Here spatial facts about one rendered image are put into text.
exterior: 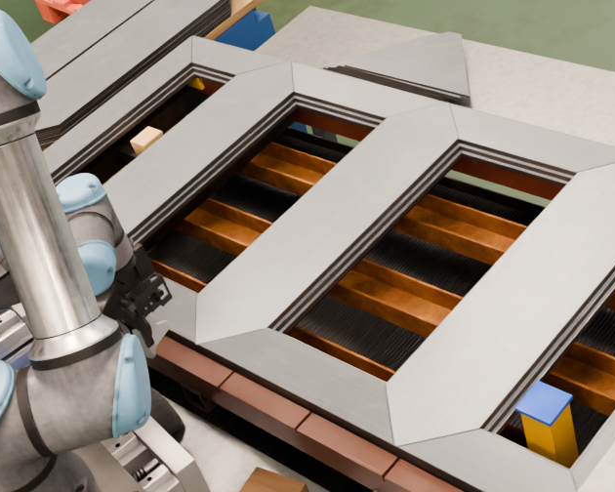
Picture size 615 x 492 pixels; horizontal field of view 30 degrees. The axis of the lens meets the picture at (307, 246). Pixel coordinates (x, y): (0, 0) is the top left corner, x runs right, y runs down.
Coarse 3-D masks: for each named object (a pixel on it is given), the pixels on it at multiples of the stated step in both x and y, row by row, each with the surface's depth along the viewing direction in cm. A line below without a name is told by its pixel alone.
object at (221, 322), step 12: (204, 300) 207; (204, 312) 205; (216, 312) 204; (228, 312) 203; (204, 324) 202; (216, 324) 202; (228, 324) 201; (240, 324) 200; (252, 324) 199; (216, 336) 199; (228, 336) 199
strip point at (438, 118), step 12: (420, 108) 234; (432, 108) 233; (444, 108) 232; (396, 120) 233; (408, 120) 232; (420, 120) 231; (432, 120) 230; (444, 120) 229; (444, 132) 226; (456, 132) 225
